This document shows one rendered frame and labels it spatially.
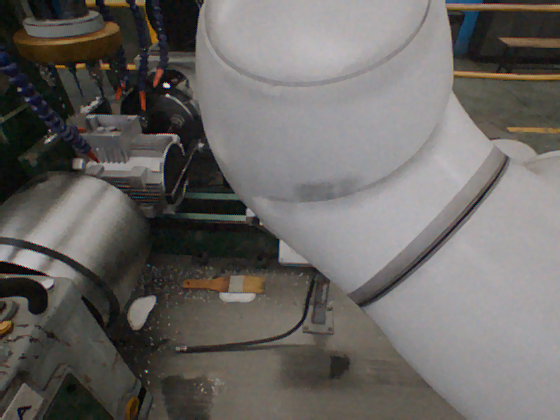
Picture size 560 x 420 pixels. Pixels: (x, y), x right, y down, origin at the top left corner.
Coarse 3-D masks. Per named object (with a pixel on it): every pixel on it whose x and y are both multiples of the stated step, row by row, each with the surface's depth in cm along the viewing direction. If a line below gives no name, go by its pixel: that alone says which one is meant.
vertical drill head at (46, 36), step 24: (48, 0) 55; (72, 0) 57; (24, 24) 57; (48, 24) 56; (72, 24) 57; (96, 24) 60; (24, 48) 57; (48, 48) 56; (72, 48) 57; (96, 48) 59; (120, 48) 65; (48, 72) 63; (72, 72) 70; (96, 72) 62
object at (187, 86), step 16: (176, 64) 101; (160, 80) 90; (176, 80) 93; (192, 80) 98; (128, 96) 92; (160, 96) 91; (176, 96) 91; (192, 96) 93; (128, 112) 95; (144, 112) 94; (160, 112) 94; (176, 112) 94; (192, 112) 94; (144, 128) 95; (160, 128) 97; (176, 128) 94; (192, 128) 97
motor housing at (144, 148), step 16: (144, 144) 75; (160, 144) 75; (176, 144) 82; (144, 160) 75; (160, 160) 75; (176, 160) 88; (112, 176) 73; (160, 176) 74; (144, 192) 75; (160, 192) 75; (160, 208) 78; (176, 208) 85
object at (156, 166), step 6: (174, 138) 82; (78, 162) 73; (84, 162) 74; (150, 162) 73; (156, 162) 73; (162, 162) 74; (72, 168) 73; (78, 168) 73; (84, 168) 75; (150, 168) 73; (156, 168) 73; (162, 168) 74; (168, 210) 81; (174, 210) 82
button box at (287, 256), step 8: (280, 240) 58; (280, 248) 58; (288, 248) 58; (280, 256) 57; (288, 256) 57; (296, 256) 57; (280, 264) 60; (288, 264) 58; (296, 264) 58; (304, 264) 57
